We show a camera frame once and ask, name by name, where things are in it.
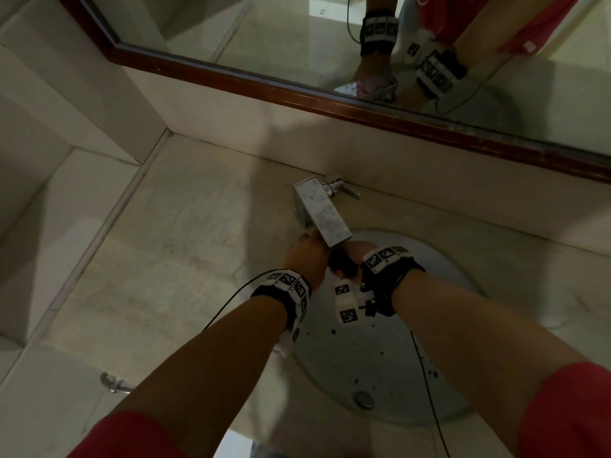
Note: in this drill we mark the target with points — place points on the person's right hand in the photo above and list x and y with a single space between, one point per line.
355 252

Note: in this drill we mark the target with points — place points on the person's left hand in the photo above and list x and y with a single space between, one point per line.
308 259

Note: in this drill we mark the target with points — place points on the black cloth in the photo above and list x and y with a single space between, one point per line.
343 264

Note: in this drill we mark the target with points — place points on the person's right forearm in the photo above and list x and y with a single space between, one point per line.
477 338

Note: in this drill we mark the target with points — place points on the person's left forearm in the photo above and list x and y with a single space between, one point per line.
200 381

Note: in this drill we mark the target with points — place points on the white oval sink basin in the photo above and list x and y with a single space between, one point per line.
382 367

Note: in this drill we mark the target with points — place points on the black wristband with white markers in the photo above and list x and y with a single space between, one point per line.
391 276
286 293

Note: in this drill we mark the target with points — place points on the chrome faucet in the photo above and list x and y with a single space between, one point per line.
320 209

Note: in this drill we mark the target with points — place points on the wood framed mirror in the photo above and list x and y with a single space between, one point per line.
334 100

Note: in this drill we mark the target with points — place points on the red shirt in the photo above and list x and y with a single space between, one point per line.
568 410

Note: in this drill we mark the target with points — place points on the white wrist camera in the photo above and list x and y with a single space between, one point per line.
346 302
289 341

